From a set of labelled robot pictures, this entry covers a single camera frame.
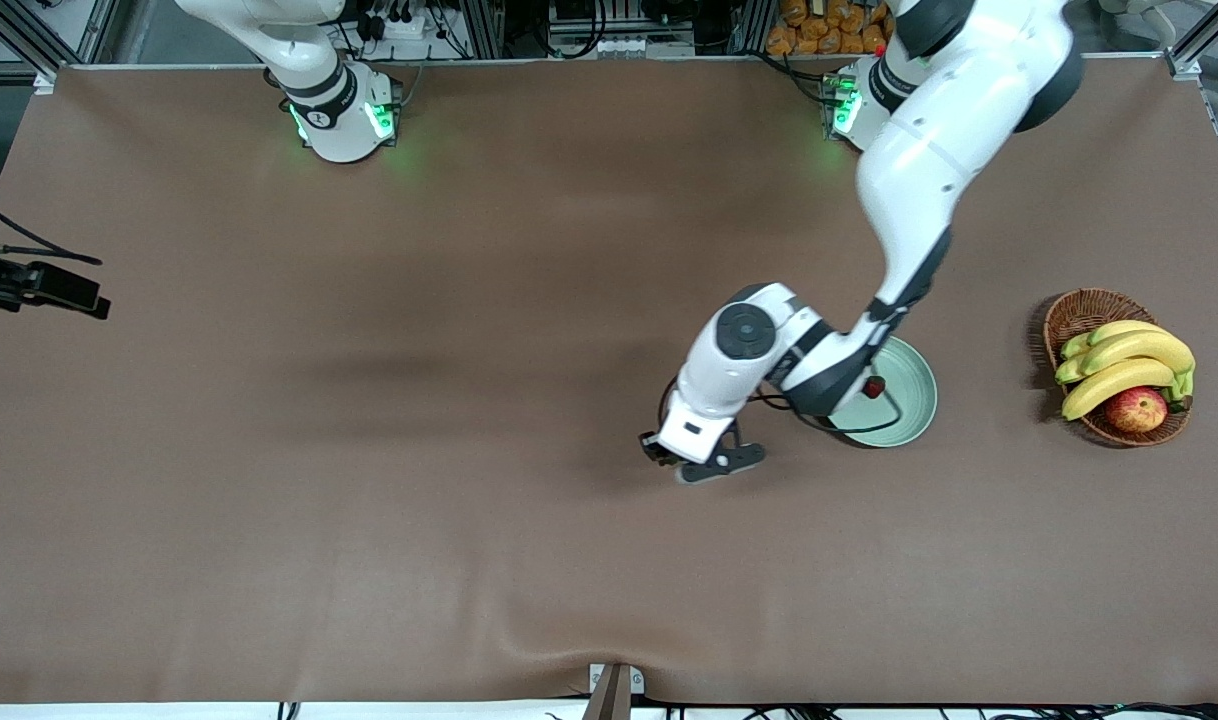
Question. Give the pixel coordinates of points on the red strawberry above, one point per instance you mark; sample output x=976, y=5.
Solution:
x=874, y=387

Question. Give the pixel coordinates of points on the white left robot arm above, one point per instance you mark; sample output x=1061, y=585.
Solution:
x=929, y=170

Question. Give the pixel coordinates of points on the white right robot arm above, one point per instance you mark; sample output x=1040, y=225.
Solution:
x=339, y=130

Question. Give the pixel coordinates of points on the light green plate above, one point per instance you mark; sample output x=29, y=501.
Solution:
x=909, y=395

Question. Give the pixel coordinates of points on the brown table cover mat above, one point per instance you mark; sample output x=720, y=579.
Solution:
x=469, y=300

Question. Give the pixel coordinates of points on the aluminium diagonal strut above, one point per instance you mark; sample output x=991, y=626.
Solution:
x=1194, y=45
x=24, y=45

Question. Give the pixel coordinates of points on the greenish yellow banana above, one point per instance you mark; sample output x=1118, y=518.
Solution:
x=1074, y=347
x=1069, y=370

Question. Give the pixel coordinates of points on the brown wicker basket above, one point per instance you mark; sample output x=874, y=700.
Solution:
x=1079, y=310

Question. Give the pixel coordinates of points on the orange bread rolls pile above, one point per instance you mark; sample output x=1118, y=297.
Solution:
x=819, y=30

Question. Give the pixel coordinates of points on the white power strip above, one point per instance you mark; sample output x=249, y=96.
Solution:
x=409, y=28

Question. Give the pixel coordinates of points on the red apple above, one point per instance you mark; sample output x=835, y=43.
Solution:
x=1137, y=410

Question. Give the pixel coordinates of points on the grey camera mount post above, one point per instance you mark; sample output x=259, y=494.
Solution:
x=611, y=692

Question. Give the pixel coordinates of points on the aluminium frame post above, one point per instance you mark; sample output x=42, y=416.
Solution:
x=754, y=28
x=481, y=30

